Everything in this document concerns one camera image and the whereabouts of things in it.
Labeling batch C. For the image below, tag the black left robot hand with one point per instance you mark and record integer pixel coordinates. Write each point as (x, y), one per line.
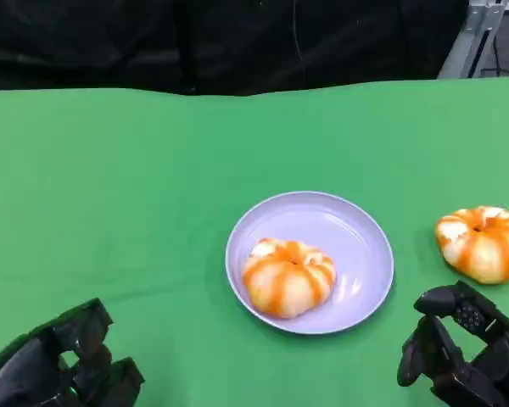
(25, 373)

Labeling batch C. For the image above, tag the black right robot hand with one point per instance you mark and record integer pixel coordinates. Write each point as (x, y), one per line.
(492, 373)

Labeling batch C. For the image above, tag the orange and white bread roll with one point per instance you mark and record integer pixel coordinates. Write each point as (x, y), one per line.
(483, 250)
(288, 280)

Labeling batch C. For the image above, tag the lilac plate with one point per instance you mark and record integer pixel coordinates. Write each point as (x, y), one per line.
(356, 254)

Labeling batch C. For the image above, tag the black backdrop curtain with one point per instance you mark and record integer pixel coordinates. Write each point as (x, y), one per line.
(195, 42)

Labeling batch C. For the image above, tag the grey metal frame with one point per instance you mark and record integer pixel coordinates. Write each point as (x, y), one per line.
(471, 38)

